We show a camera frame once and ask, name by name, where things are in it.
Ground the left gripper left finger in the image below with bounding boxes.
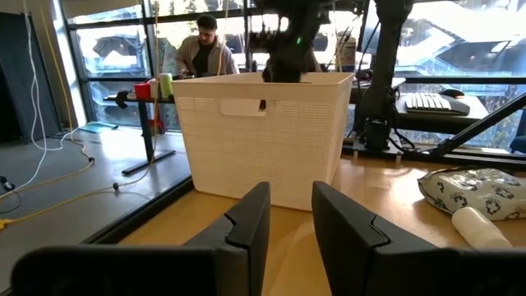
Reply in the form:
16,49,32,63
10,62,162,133
11,181,271,296

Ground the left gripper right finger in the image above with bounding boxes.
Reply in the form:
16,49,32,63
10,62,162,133
311,180,526,296

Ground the white plastic pill bottle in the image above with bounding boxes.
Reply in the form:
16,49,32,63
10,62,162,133
450,206,514,251

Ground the grey cross-print pouch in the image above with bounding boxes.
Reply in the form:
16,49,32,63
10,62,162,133
418,166,526,221

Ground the white perforated plastic basket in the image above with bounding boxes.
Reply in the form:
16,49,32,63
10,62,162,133
171,72,354,212

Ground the person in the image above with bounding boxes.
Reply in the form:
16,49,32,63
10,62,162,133
175,14,240,79

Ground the green white cup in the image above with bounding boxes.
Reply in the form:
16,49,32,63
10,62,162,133
158,72,174,99

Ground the red cup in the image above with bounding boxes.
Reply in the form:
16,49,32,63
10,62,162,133
133,81,152,101

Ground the black standing desk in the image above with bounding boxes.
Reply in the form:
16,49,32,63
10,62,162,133
102,90,178,177

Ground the black computer keyboard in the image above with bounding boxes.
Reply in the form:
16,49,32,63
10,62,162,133
404,92,471,117

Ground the black keyboard tray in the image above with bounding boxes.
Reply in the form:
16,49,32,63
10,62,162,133
394,93,490,136

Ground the flat blue floor item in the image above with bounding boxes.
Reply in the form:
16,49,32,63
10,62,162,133
80,122,118,134

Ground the black fabric panel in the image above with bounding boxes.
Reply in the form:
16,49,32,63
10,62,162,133
0,12,62,145

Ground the yellow cable black connector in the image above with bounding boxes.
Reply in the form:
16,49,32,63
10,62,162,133
0,10,96,201
0,0,161,231

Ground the black diagonal frame strut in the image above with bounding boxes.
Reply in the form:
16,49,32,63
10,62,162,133
431,92,526,157

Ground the white floor cable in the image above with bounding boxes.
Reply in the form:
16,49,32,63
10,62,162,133
0,0,83,197

